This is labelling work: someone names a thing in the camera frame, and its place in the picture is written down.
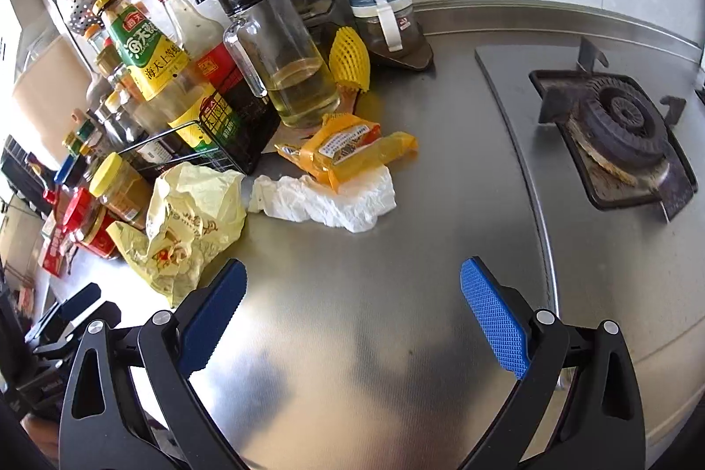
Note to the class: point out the orange snack wrapper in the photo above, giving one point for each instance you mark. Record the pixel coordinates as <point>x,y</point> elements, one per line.
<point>341,148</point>

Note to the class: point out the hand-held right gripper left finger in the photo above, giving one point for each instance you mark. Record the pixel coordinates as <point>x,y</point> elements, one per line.
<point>217,313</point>

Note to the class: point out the clear bottle brown cap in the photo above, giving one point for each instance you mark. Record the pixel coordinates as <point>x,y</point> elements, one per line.
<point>113,65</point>

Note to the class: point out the cream cutting board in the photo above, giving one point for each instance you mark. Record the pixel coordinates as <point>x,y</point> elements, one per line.
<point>49,90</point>

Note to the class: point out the steel shaker bottle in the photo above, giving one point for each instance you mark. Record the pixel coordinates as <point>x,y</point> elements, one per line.
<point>104,123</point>

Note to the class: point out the large soy sauce bottle red cap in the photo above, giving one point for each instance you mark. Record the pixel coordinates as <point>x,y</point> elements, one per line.
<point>231,84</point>

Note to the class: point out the yellow lid jar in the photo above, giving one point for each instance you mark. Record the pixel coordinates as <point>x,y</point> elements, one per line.
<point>118,189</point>

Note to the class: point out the red box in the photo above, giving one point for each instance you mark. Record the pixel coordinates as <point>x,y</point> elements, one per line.
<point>54,252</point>

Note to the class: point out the green label bottle yellow cap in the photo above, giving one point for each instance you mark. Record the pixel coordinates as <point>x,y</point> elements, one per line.
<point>154,68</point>

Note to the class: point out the small dark sauce bottle yellow cap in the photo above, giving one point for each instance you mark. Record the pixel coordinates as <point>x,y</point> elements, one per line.
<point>118,104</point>

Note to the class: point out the black dish rack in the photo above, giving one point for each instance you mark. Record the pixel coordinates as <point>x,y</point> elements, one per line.
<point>19,172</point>

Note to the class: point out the white tissue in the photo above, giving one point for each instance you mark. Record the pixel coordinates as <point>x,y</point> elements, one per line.
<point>330,200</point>

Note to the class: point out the gas stove burner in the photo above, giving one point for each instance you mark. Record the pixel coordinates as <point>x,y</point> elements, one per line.
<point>622,128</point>

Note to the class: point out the orange cap bottle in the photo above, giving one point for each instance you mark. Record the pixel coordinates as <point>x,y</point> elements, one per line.
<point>98,39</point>

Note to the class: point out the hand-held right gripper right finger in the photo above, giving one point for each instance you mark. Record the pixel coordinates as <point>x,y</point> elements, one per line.
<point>493,318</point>

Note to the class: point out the green cap spice bottle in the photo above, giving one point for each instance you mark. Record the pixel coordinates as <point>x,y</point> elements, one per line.
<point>82,134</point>

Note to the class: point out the steel gas stove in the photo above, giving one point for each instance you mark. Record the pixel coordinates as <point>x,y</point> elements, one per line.
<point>606,283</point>

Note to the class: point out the yellow printed plastic bag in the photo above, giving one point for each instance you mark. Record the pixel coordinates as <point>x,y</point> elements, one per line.
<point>182,222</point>

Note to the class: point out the glass oil jug black lid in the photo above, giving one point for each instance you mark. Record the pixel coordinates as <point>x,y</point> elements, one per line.
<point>286,62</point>

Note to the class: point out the large red lid jar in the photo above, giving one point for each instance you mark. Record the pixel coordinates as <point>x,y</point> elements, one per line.
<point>93,227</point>

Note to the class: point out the yellow foam fruit net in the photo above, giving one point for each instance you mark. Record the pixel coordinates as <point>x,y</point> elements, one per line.
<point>348,60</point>

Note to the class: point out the glass jar blue lid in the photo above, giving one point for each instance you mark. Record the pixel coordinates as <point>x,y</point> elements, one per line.
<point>383,18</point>

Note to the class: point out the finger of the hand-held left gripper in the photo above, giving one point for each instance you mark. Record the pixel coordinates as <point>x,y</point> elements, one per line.
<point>77,305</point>
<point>93,318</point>

